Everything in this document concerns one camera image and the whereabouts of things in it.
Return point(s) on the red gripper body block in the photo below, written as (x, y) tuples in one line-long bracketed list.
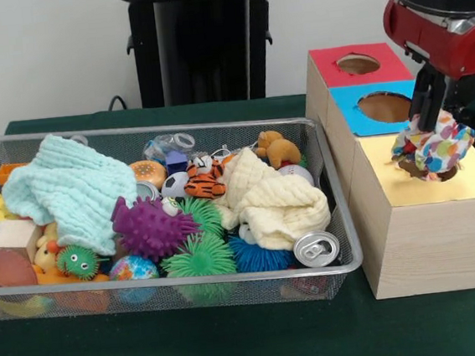
[(448, 48)]

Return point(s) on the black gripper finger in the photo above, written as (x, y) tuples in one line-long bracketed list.
[(458, 96), (426, 99)]

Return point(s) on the colourful patterned fabric toy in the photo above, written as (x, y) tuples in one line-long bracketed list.
[(437, 150)]

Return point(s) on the pale yellow cloth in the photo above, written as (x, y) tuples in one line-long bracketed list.
[(274, 204)]

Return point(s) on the mint green cloth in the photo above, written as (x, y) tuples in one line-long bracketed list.
[(71, 194)]

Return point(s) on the clear mesh bin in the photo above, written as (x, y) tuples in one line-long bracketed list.
[(16, 149)]

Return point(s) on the orange bear plush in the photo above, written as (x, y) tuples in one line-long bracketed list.
[(277, 149)]

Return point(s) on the silver drink can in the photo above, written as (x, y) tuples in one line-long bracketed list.
[(316, 249)]

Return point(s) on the blue spiky ball with eyes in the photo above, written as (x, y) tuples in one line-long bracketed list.
[(262, 257)]

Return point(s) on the tiger plush toy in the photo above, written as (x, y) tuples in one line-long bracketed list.
[(204, 181)]

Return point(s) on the large green spiky ball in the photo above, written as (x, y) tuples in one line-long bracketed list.
[(199, 259)]

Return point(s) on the purple spiky ball with eyes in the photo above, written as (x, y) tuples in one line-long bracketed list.
[(151, 228)]

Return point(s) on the dark green table cloth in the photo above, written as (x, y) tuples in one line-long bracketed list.
[(237, 346)]

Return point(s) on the small green ball with eyes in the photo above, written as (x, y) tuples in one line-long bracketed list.
[(77, 261)]

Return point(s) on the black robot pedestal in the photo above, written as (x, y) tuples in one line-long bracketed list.
[(200, 55)]

